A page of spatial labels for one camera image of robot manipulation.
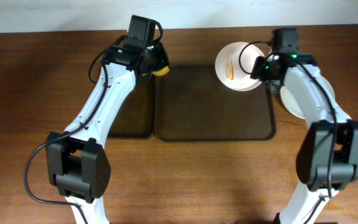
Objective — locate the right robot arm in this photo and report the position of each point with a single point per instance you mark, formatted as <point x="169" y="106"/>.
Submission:
<point x="328" y="157"/>

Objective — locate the white plate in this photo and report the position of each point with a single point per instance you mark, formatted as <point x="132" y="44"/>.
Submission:
<point x="290" y="103"/>
<point x="229" y="71"/>

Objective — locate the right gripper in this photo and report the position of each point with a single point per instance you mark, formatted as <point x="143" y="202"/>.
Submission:
<point x="272" y="86"/>

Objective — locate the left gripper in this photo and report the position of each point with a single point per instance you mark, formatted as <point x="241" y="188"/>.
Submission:
<point x="160" y="58"/>

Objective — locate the large brown serving tray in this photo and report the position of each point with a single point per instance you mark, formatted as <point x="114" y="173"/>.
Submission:
<point x="191" y="104"/>

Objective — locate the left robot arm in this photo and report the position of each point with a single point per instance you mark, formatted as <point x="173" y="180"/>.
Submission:
<point x="76" y="160"/>

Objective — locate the green and orange sponge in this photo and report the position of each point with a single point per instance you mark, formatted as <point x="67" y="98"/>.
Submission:
<point x="163" y="71"/>

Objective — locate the black small rectangular tray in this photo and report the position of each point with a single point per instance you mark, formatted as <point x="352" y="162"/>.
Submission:
<point x="135" y="118"/>

